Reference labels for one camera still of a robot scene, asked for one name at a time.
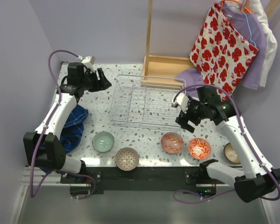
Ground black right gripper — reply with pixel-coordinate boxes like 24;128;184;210
175;96;208;133

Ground red geometric pattern bowl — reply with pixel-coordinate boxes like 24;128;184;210
161;132;184;154

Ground orange floral pattern bowl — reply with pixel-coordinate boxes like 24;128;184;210
188;138;211;160

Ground white wire dish rack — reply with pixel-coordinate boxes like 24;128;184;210
109;75;184;132

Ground pale green bowl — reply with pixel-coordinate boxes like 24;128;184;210
92;131;114;153

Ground brown lattice pattern bowl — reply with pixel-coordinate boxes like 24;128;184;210
115;147;140;171

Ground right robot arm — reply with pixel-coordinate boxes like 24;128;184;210
171;84;280;203

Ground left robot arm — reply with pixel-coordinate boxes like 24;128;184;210
23;62;112;183

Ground plain white bowl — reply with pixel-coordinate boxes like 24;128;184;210
224;143;232;150

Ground purple t-shirt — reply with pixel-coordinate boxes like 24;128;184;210
175;4;267;98

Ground dark brown glazed bowl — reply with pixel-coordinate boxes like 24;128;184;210
224;147;240;164

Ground wooden clothes stand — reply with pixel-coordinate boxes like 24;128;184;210
141;0;194;89

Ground blue plaid cloth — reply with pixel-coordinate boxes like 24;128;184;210
40;104;89;174

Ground red poppy print tote bag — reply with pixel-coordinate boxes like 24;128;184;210
189;2;259;102

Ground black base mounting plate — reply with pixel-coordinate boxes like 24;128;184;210
60;167;221;198

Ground blue clothes hanger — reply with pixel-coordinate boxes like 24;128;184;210
240;0;257;47

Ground orange clothes hanger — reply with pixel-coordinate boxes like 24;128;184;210
221;0;252;14

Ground white garment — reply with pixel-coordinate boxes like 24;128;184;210
250;0;278;87

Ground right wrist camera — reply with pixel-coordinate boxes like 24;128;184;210
171;93;189;113

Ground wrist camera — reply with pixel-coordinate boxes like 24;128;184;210
77;56;95;70
171;93;189;113

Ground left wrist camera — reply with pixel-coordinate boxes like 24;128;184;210
77;56;95;70

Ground aluminium rail frame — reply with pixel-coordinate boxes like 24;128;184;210
8;165;61;224

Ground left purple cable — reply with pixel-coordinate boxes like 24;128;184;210
29;49;98;200

